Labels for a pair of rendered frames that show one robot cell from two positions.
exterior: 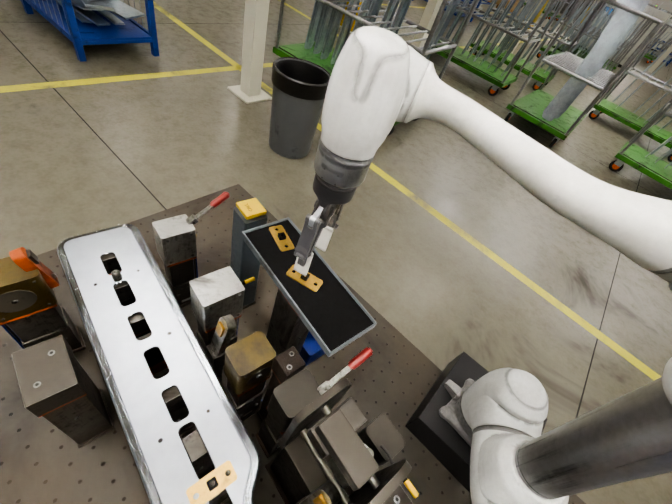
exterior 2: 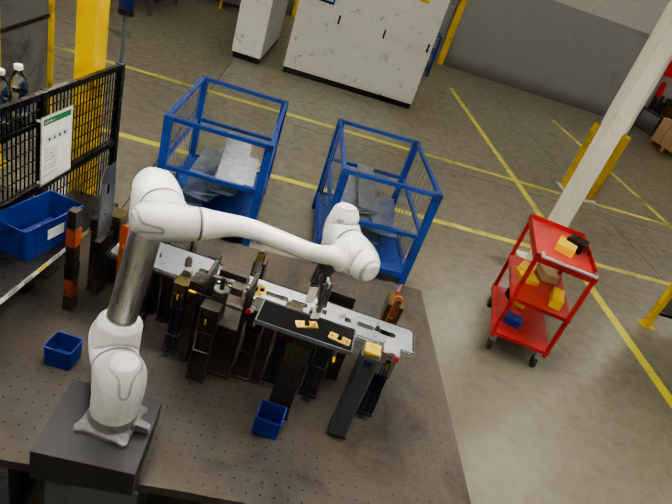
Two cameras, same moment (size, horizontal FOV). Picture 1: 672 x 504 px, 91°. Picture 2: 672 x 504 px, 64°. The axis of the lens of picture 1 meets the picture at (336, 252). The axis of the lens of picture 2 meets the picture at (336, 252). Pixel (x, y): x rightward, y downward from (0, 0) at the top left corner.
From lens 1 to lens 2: 2.08 m
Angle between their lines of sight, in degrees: 98
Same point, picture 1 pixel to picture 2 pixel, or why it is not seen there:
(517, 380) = (135, 361)
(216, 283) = (336, 318)
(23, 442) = not seen: hidden behind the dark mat
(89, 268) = (388, 327)
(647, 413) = not seen: hidden behind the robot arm
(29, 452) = not seen: hidden behind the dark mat
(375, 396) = (192, 425)
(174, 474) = (276, 289)
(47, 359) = (348, 292)
